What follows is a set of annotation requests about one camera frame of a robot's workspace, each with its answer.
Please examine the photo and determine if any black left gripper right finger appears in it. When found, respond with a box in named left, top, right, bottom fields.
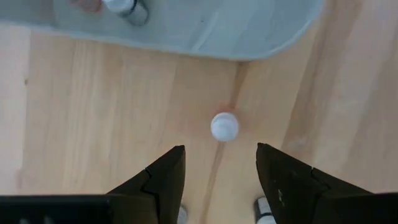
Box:
left=255, top=142, right=374, bottom=224

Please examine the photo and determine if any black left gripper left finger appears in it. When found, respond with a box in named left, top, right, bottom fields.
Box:
left=107, top=144, right=187, bottom=224

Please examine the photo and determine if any small purple food colouring bottle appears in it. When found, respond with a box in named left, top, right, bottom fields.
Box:
left=254, top=196, right=277, bottom=224

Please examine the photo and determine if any small yellow food colouring bottle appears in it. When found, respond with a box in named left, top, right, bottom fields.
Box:
left=210, top=102, right=241, bottom=143

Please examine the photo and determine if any small black food colouring bottle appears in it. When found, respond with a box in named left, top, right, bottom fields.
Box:
left=102, top=0, right=150, bottom=27

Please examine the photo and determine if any white plastic storage bin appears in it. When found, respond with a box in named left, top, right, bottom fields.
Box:
left=0, top=0, right=326, bottom=62

